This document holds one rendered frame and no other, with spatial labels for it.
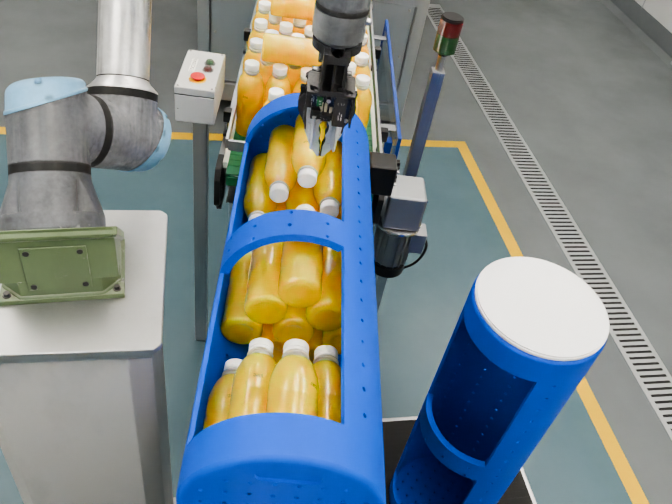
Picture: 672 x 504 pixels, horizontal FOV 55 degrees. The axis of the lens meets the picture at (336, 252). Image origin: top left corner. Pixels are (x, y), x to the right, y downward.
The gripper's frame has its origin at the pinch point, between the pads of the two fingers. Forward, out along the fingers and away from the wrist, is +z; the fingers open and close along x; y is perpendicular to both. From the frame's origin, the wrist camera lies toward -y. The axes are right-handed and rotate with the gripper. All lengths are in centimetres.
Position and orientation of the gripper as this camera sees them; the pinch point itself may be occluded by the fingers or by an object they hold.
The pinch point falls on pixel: (320, 146)
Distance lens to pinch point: 108.1
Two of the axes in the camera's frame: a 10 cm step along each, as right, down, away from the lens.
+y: -0.1, 6.9, -7.3
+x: 9.9, 1.1, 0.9
